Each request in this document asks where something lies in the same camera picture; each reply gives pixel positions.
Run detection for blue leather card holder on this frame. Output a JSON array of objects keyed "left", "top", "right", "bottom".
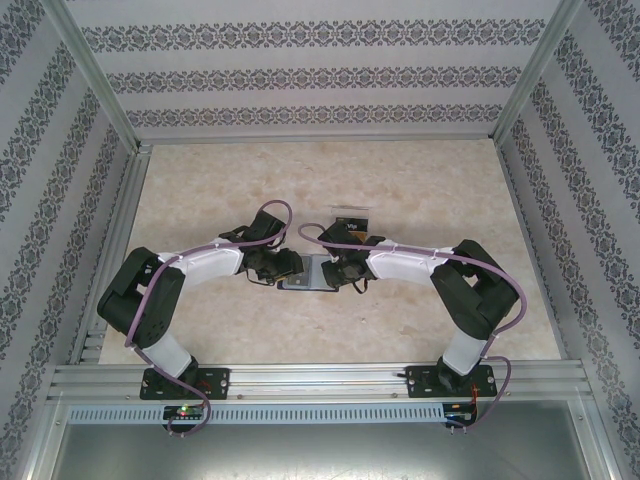
[{"left": 277, "top": 252, "right": 342, "bottom": 293}]

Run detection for black Visa credit card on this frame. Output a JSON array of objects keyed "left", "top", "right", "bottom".
[{"left": 343, "top": 218, "right": 372, "bottom": 244}]

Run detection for black controller board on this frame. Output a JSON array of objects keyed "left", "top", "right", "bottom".
[
  {"left": 441, "top": 407, "right": 480, "bottom": 426},
  {"left": 162, "top": 404, "right": 208, "bottom": 422}
]

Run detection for grey metal sheet shelf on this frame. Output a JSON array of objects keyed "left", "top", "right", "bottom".
[{"left": 55, "top": 423, "right": 589, "bottom": 480}]

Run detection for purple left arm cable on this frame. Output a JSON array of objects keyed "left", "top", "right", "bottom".
[{"left": 122, "top": 198, "right": 293, "bottom": 437}]

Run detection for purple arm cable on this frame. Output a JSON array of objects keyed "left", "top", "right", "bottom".
[
  {"left": 122, "top": 198, "right": 293, "bottom": 437},
  {"left": 297, "top": 222, "right": 529, "bottom": 434}
]

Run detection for aluminium mounting rail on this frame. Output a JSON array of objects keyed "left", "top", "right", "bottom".
[{"left": 47, "top": 362, "right": 587, "bottom": 402}]

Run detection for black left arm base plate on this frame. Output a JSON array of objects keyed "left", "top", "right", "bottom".
[{"left": 139, "top": 367, "right": 234, "bottom": 401}]

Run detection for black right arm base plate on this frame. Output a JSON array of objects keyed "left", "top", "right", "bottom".
[{"left": 404, "top": 364, "right": 499, "bottom": 399}]

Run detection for slotted grey cable duct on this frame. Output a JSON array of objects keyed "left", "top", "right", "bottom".
[{"left": 67, "top": 402, "right": 447, "bottom": 423}]

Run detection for aluminium side rail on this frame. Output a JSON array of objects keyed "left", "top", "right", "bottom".
[{"left": 69, "top": 142, "right": 154, "bottom": 366}]

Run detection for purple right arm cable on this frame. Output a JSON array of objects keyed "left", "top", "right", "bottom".
[{"left": 297, "top": 222, "right": 529, "bottom": 434}]

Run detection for aluminium frame post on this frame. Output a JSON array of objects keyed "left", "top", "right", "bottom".
[
  {"left": 491, "top": 0, "right": 585, "bottom": 143},
  {"left": 45, "top": 0, "right": 142, "bottom": 147}
]

